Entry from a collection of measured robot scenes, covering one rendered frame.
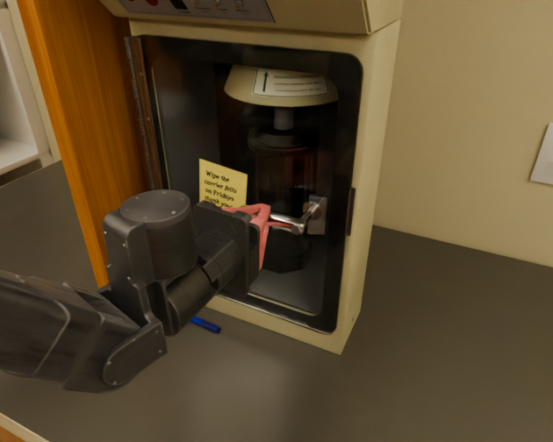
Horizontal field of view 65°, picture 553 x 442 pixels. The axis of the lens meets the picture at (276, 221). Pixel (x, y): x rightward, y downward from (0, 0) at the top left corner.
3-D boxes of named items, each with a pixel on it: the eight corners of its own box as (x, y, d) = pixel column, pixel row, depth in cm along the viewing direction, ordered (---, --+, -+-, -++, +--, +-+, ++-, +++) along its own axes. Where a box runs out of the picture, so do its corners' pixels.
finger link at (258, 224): (290, 196, 51) (250, 234, 44) (288, 245, 55) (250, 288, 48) (242, 182, 54) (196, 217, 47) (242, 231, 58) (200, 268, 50)
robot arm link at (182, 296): (129, 331, 41) (176, 352, 38) (113, 272, 37) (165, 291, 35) (176, 288, 46) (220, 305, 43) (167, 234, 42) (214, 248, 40)
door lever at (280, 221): (256, 203, 58) (255, 187, 57) (321, 220, 55) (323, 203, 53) (235, 223, 54) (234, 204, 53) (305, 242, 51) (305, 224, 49)
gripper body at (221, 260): (255, 212, 44) (213, 248, 38) (254, 288, 49) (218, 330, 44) (204, 196, 47) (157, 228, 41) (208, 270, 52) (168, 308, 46)
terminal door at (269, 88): (173, 276, 76) (133, 32, 55) (336, 335, 65) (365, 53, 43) (169, 279, 76) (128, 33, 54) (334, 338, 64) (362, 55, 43)
